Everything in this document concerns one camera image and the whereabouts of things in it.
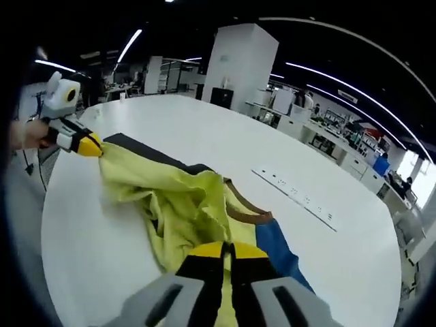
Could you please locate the white lab appliance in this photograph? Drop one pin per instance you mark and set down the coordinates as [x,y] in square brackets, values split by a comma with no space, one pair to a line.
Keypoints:
[283,102]

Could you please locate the blue storage box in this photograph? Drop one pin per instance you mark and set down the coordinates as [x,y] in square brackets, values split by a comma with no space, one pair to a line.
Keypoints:
[381,166]

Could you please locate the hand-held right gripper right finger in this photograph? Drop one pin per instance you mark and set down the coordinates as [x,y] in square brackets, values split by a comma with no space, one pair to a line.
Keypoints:
[252,289]

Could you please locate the black floor cabinet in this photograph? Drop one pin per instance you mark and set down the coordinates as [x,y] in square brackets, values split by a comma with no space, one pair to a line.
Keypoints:
[222,98]

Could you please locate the white counter cabinets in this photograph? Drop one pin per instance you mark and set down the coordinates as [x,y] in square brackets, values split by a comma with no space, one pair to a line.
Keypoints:
[340,153]

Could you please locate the yellow blue black garment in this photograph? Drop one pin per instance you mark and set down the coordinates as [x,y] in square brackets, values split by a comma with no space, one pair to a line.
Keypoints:
[163,190]

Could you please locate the ceiling air vent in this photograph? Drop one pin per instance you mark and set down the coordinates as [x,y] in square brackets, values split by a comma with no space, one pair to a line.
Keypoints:
[347,96]

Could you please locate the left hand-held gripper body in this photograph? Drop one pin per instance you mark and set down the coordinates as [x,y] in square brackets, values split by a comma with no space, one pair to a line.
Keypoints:
[59,102]

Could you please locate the person's left hand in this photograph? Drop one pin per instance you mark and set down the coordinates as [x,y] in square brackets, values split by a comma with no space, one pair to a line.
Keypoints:
[32,134]

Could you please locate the white ceiling light strip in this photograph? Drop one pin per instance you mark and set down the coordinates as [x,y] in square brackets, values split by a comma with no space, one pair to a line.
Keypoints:
[129,45]
[347,89]

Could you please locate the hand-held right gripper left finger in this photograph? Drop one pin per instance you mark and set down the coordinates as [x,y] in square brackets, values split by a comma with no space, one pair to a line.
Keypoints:
[201,289]

